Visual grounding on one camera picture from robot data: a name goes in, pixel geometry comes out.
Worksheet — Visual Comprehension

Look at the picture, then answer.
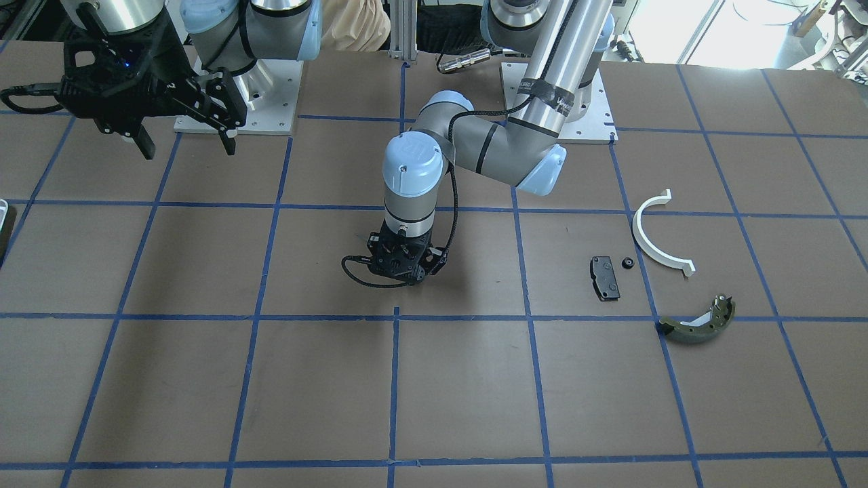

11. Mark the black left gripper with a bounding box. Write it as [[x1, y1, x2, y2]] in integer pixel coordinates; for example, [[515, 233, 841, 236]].
[[367, 230, 442, 284]]

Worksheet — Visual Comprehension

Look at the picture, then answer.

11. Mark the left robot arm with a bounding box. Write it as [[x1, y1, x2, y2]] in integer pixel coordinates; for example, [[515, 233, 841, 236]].
[[353, 1, 612, 289]]

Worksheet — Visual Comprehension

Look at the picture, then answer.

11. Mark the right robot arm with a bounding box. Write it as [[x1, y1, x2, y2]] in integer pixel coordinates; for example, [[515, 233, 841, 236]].
[[53, 1, 323, 159]]

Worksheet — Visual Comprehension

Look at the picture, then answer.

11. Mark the black brake pad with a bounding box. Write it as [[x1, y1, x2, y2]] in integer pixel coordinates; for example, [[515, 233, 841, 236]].
[[590, 256, 620, 302]]

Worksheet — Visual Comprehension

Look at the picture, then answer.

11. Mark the white curved plastic part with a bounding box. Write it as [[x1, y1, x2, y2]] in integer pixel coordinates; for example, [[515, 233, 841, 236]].
[[632, 189, 697, 277]]

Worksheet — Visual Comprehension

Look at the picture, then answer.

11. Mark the olive brake shoe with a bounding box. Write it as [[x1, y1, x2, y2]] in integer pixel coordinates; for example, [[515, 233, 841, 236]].
[[656, 294, 736, 344]]

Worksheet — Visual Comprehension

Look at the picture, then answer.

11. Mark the person in beige shirt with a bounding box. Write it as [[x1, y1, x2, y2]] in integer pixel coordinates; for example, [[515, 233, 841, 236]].
[[321, 1, 391, 52]]

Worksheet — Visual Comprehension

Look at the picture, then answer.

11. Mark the aluminium frame post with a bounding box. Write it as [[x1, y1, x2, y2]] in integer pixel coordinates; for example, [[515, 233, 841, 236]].
[[387, 0, 418, 65]]

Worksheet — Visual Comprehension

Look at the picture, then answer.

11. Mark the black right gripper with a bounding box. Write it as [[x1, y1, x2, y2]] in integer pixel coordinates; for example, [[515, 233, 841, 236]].
[[132, 54, 248, 161]]

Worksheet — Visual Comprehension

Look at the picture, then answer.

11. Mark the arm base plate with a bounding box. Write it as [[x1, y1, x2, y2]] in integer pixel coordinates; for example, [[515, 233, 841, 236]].
[[174, 58, 303, 136], [500, 62, 618, 145]]

